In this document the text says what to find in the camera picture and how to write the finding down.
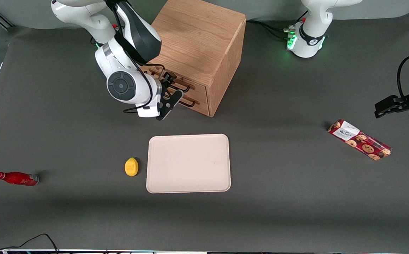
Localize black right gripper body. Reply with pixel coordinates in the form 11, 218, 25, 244
158, 82, 169, 106

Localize black metal drawer handle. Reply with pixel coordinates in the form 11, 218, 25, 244
176, 96, 200, 107
150, 69, 192, 91

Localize wooden drawer with handle plate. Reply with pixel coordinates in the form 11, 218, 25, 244
169, 90, 210, 117
142, 63, 209, 103

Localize wooden drawer cabinet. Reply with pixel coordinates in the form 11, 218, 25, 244
133, 0, 247, 117

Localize red cookie box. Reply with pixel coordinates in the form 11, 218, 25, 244
327, 119, 392, 161

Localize cream rectangular plastic tray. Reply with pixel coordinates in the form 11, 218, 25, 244
146, 134, 231, 194

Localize yellow lemon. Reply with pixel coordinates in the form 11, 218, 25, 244
125, 157, 139, 177

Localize red soda bottle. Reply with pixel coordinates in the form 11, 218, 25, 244
0, 171, 40, 187

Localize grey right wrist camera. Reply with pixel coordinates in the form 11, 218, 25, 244
137, 92, 162, 119

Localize black base cable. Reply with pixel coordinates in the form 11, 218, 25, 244
246, 19, 296, 40

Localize black cable at table edge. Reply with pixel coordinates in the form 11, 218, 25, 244
0, 234, 60, 254

